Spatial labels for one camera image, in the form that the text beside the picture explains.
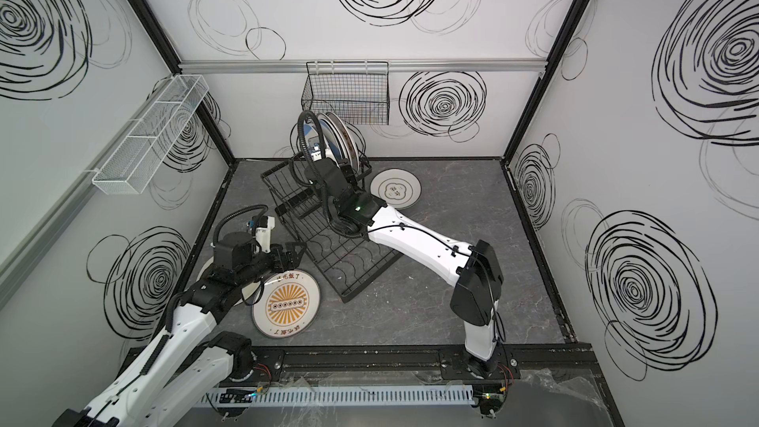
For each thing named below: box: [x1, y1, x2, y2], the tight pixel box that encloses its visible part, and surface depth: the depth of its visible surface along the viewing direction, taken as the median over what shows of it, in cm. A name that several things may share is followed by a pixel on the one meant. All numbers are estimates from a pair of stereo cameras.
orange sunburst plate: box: [252, 268, 322, 340], surface depth 84 cm
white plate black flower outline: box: [369, 168, 422, 210], surface depth 114 cm
